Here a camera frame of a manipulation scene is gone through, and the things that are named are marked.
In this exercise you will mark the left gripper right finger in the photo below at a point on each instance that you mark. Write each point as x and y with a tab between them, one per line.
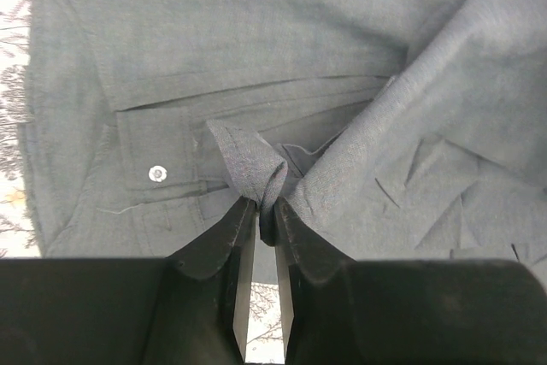
337	310

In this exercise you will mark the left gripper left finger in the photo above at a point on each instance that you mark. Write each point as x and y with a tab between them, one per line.
188	308

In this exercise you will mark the floral patterned table mat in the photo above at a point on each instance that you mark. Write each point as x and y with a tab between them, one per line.
264	344

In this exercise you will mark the grey long sleeve shirt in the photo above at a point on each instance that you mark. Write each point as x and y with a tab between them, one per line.
395	128

